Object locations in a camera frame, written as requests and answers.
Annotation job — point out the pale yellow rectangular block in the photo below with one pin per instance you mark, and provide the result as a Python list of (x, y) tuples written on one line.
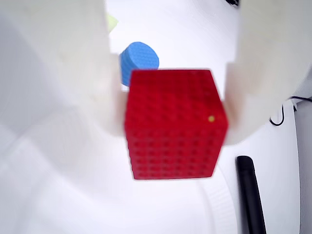
[(111, 22)]

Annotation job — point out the black stand leg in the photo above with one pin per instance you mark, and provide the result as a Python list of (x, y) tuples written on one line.
[(233, 2), (251, 195)]

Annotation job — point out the blue cylinder block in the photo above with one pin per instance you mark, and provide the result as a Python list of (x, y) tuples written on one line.
[(139, 57)]

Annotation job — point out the red cube block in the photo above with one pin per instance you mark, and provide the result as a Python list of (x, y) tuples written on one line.
[(175, 124)]

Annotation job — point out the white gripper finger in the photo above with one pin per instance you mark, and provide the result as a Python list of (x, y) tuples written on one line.
[(268, 61), (61, 61)]

